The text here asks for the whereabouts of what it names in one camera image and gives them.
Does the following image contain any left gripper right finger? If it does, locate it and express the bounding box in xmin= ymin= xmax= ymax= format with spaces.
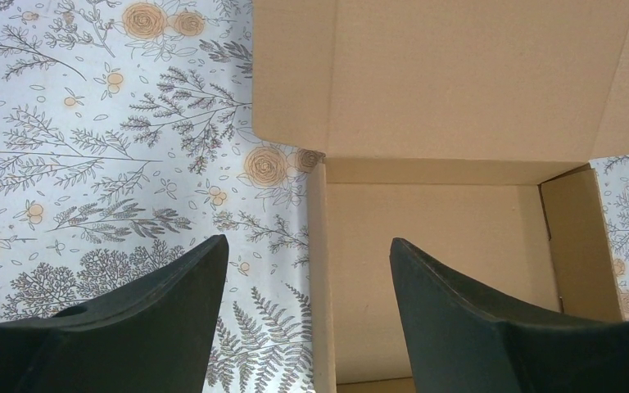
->
xmin=389 ymin=237 xmax=629 ymax=392

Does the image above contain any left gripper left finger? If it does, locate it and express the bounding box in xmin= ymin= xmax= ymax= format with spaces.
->
xmin=0 ymin=235 xmax=229 ymax=392

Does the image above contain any brown cardboard box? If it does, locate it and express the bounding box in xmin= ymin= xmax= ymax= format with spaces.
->
xmin=252 ymin=1 xmax=629 ymax=392

